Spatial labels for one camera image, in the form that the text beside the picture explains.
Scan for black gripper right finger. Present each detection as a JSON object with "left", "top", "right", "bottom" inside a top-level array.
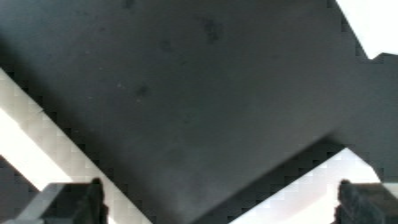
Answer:
[{"left": 334, "top": 180, "right": 398, "bottom": 224}]

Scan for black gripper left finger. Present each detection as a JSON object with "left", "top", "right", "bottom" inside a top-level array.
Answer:
[{"left": 16, "top": 178, "right": 109, "bottom": 224}]

